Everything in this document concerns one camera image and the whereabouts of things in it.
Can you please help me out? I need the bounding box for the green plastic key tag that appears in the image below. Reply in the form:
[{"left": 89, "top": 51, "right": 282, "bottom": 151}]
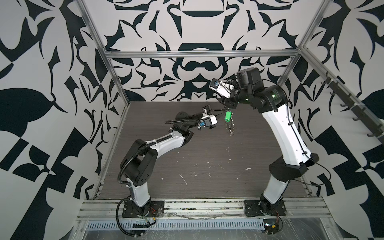
[{"left": 225, "top": 111, "right": 232, "bottom": 122}]

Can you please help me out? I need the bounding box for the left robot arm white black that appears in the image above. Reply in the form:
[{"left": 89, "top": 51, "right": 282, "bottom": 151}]
[{"left": 117, "top": 105, "right": 227, "bottom": 212}]

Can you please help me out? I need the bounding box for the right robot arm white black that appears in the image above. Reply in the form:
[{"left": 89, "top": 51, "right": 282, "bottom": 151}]
[{"left": 211, "top": 68, "right": 319, "bottom": 217}]

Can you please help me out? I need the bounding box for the small electronics board green led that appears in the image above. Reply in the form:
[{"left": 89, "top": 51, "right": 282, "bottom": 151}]
[{"left": 263, "top": 218, "right": 284, "bottom": 235}]

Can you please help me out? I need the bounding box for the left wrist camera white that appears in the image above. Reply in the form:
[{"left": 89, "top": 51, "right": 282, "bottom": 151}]
[{"left": 201, "top": 113, "right": 218, "bottom": 129}]

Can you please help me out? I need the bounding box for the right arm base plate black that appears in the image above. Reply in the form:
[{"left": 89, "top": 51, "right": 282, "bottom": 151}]
[{"left": 244, "top": 200, "right": 287, "bottom": 218}]

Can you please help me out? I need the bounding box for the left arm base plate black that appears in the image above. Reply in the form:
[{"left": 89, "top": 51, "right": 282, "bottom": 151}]
[{"left": 122, "top": 200, "right": 165, "bottom": 218}]

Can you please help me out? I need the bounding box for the white slotted cable duct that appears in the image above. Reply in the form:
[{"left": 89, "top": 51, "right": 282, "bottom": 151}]
[{"left": 85, "top": 218, "right": 266, "bottom": 231}]

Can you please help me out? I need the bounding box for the grey wall hook rack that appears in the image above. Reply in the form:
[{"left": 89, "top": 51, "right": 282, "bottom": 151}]
[{"left": 322, "top": 71, "right": 384, "bottom": 145}]

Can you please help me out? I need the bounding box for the aluminium front rail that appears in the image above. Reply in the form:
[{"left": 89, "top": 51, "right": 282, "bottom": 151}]
[{"left": 76, "top": 198, "right": 332, "bottom": 221}]

